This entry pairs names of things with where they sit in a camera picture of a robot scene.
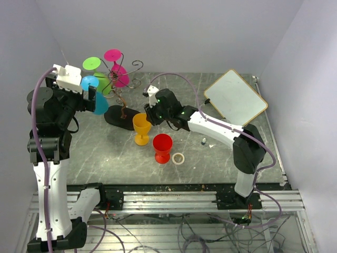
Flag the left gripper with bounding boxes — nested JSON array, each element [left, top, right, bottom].
[[45, 73, 96, 128]]

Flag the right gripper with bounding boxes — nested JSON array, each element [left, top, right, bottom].
[[144, 98, 172, 126]]

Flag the blue plastic wine glass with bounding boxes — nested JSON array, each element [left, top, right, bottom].
[[81, 75, 109, 115]]

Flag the orange plastic wine glass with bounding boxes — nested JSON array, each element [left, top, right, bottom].
[[133, 113, 152, 146]]

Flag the red plastic wine glass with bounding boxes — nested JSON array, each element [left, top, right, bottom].
[[153, 133, 173, 164]]

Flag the pink plastic wine glass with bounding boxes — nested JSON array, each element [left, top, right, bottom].
[[104, 48, 130, 88]]

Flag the green plastic wine glass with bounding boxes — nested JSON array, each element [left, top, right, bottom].
[[82, 56, 112, 96]]

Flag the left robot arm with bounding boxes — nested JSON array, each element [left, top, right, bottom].
[[27, 72, 107, 252]]

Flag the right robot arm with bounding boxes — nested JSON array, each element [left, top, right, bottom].
[[143, 85, 266, 209]]

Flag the white tape roll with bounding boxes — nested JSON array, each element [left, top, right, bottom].
[[172, 152, 185, 165]]

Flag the white board yellow rim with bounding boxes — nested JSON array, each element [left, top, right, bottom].
[[204, 69, 268, 126]]

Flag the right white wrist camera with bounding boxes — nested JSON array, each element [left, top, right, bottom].
[[143, 84, 159, 108]]

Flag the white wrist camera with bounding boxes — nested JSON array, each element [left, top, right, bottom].
[[143, 84, 159, 108], [53, 64, 83, 94]]

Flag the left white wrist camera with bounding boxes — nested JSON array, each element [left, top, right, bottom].
[[53, 64, 83, 94]]

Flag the copper wire glass rack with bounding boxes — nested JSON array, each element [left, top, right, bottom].
[[104, 60, 144, 131]]

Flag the aluminium mounting rail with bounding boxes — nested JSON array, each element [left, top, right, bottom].
[[28, 184, 306, 214]]

